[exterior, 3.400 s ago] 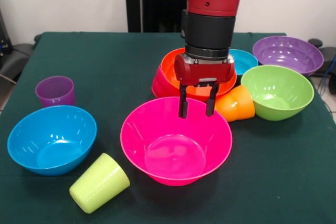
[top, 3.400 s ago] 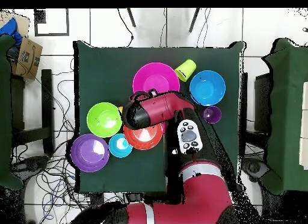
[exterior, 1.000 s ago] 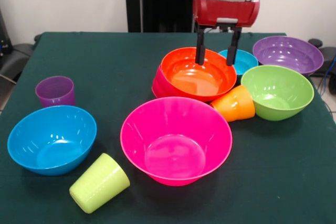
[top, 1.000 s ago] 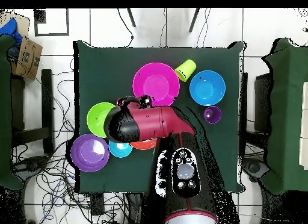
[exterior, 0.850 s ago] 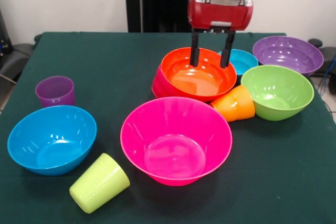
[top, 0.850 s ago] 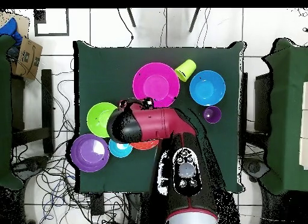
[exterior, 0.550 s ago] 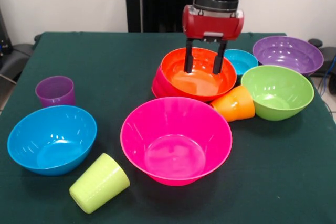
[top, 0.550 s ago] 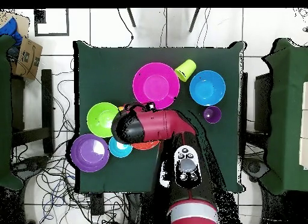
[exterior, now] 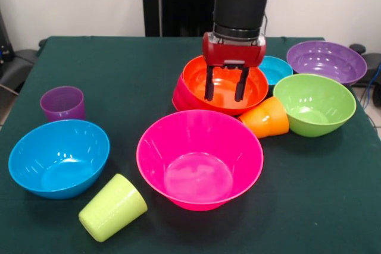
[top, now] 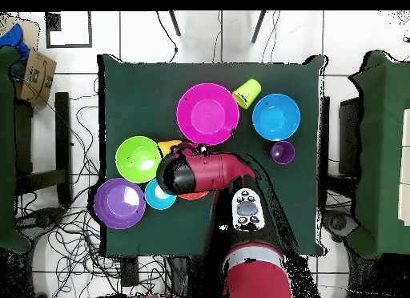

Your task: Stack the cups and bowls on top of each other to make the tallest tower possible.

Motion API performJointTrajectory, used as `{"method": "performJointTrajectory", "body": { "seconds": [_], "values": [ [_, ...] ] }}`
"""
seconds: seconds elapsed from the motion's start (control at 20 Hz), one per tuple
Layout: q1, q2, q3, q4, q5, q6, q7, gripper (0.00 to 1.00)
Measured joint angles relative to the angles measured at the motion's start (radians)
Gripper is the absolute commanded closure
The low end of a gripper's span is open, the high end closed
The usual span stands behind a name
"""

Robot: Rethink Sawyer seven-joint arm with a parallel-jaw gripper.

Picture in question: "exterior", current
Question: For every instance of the small blue bowl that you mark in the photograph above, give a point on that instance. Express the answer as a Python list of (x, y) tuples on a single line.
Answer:
[(276, 71)]

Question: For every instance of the dark green tablecloth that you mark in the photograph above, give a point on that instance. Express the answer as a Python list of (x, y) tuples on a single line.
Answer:
[(297, 176)]

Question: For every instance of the large pink bowl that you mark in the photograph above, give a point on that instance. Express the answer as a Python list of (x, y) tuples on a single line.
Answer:
[(199, 161)]

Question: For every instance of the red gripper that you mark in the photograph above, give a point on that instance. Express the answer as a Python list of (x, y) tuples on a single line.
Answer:
[(232, 53)]

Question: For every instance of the large purple bowl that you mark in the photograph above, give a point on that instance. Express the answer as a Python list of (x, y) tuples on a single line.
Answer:
[(326, 60)]

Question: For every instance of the large blue bowl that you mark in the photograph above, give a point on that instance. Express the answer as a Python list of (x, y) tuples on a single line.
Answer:
[(59, 159)]

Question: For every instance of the small red-pink bowl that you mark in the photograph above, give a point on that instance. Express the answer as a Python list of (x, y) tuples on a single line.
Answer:
[(180, 96)]

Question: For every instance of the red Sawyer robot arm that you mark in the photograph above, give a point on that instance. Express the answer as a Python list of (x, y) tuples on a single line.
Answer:
[(241, 7)]

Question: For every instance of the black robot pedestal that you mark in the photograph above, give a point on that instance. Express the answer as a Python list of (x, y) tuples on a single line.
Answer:
[(178, 4)]

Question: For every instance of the orange cup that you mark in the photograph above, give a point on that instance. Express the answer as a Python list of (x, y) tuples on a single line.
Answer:
[(268, 120)]

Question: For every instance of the green cup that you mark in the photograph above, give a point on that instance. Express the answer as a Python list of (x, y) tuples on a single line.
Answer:
[(111, 209)]

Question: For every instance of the large orange-red bowl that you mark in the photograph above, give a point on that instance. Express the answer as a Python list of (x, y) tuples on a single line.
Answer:
[(224, 93)]

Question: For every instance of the large green bowl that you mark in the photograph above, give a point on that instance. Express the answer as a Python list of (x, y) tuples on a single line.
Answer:
[(315, 105)]

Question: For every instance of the purple cup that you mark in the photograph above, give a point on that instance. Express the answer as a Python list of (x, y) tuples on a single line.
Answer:
[(62, 105)]

